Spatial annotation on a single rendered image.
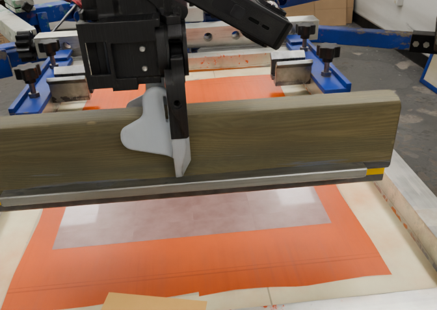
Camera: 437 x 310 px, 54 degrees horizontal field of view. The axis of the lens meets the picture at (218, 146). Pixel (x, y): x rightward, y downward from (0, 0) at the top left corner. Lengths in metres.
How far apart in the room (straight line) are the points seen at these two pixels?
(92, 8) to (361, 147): 0.27
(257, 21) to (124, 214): 0.33
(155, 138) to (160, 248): 0.18
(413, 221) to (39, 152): 0.41
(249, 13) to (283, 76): 0.53
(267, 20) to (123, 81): 0.12
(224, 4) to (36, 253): 0.37
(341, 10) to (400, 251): 4.80
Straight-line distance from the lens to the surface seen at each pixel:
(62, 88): 0.89
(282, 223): 0.55
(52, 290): 0.52
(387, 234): 0.56
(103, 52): 0.36
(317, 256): 0.52
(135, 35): 0.34
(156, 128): 0.38
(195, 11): 1.12
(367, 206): 0.60
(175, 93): 0.34
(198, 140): 0.40
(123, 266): 0.52
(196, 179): 0.41
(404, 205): 0.57
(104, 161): 0.41
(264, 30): 0.36
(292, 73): 0.88
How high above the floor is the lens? 1.31
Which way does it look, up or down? 30 degrees down
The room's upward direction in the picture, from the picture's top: 3 degrees counter-clockwise
